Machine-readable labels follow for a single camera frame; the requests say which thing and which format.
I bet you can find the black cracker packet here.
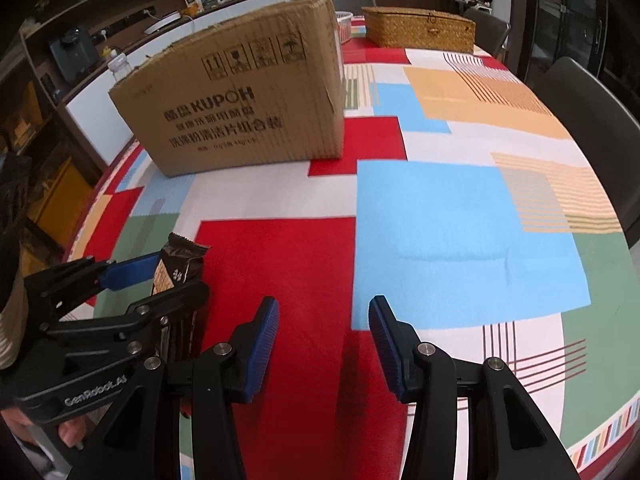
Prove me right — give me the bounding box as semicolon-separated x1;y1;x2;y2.
150;232;211;367

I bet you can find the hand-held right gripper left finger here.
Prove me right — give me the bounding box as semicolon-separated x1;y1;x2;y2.
65;296;280;480

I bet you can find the black coffee machine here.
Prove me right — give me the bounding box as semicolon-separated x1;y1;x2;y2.
48;27;99;84

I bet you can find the brown cardboard box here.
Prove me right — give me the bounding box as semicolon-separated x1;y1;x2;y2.
108;0;346;177

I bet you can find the woven wicker lidded basket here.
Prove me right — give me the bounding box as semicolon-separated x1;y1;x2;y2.
361;6;477;54

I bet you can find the person's left hand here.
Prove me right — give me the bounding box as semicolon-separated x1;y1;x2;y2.
2;407;93;453

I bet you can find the colourful patterned tablecloth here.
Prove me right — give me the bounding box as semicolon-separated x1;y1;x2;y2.
65;12;640;480

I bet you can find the yellow box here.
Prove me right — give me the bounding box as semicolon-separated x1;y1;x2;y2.
27;157;96;256

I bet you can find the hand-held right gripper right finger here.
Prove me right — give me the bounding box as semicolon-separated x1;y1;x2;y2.
368;295;581;480

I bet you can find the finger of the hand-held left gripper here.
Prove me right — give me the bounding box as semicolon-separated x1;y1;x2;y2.
37;280;211;343
22;254;163;311

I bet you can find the dark glass door cabinet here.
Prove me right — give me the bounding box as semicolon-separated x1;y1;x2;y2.
525;0;640;111

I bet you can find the white plastic basket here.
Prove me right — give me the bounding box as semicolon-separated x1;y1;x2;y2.
335;10;354;44

